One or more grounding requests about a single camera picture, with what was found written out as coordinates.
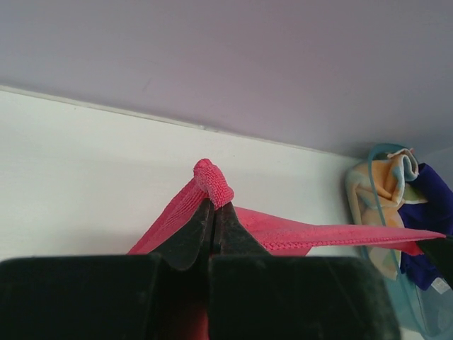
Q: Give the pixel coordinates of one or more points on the orange patterned towel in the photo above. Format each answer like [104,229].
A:
[379,187]

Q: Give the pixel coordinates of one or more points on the pink microfiber towel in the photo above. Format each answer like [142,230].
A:
[278,236]

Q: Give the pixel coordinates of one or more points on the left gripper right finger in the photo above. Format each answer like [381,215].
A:
[231,237]

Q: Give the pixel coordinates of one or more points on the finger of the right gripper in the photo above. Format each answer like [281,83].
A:
[439,251]

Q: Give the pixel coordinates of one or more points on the purple towel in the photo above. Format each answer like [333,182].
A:
[434,215]

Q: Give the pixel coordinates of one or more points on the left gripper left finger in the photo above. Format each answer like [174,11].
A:
[190,246]

